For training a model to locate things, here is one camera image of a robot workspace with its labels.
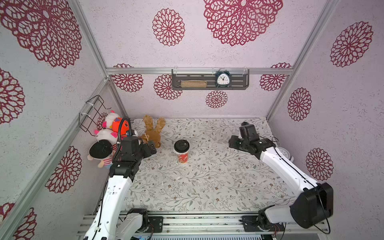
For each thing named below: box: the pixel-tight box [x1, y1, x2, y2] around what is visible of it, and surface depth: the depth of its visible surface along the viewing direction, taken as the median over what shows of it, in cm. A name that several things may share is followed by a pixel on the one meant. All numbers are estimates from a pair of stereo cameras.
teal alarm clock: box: [215, 68, 231, 88], surface depth 92 cm
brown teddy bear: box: [139, 115, 166, 149], surface depth 105 cm
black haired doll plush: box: [87, 139, 117, 169], surface depth 78 cm
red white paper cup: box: [175, 150, 190, 165], surface depth 89 cm
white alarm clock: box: [279, 147, 295, 163], surface depth 97 cm
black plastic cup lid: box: [174, 139, 190, 153], surface depth 85 cm
